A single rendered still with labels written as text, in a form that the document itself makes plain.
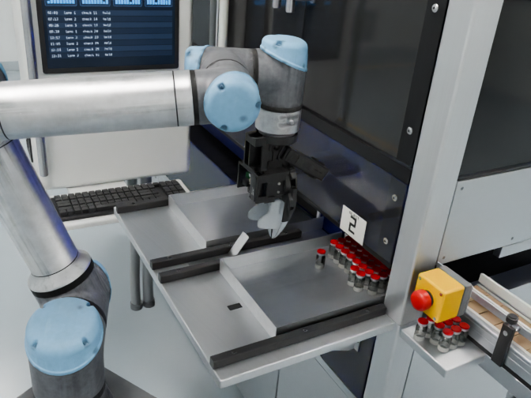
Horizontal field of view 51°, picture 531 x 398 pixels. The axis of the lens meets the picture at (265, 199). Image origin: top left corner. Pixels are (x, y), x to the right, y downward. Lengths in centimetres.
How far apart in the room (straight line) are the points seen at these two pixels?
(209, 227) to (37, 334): 64
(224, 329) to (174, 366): 121
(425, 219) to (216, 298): 47
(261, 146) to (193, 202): 67
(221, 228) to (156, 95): 77
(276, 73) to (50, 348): 54
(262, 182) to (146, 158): 99
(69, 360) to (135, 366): 142
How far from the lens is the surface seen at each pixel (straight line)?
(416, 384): 141
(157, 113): 75
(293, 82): 89
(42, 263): 102
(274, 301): 122
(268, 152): 93
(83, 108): 75
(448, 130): 102
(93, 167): 185
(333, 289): 128
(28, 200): 97
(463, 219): 117
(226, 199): 161
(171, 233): 144
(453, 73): 100
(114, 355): 240
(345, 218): 127
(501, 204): 124
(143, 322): 254
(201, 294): 123
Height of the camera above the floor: 162
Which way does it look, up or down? 27 degrees down
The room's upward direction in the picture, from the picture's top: 5 degrees clockwise
